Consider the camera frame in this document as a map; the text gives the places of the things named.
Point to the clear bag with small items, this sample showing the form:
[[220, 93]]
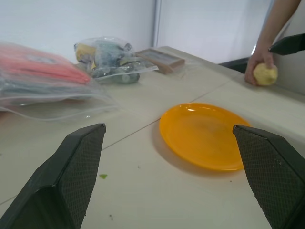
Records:
[[109, 60]]

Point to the small green scrap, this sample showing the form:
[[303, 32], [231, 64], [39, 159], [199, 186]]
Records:
[[103, 176]]

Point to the person's bare hand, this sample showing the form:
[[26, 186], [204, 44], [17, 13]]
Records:
[[258, 62]]

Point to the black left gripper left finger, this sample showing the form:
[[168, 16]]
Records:
[[59, 176]]

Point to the yellow round fruit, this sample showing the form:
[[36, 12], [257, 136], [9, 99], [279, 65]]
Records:
[[265, 74]]

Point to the clear bag with orange items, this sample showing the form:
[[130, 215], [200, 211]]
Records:
[[43, 78]]

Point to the brown wooden framed box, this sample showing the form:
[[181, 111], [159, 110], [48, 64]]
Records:
[[162, 59]]

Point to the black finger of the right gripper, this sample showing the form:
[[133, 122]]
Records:
[[287, 44]]

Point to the orange plastic plate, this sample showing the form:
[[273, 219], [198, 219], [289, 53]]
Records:
[[202, 136]]

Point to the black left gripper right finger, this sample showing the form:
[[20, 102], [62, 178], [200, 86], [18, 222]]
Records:
[[271, 171]]

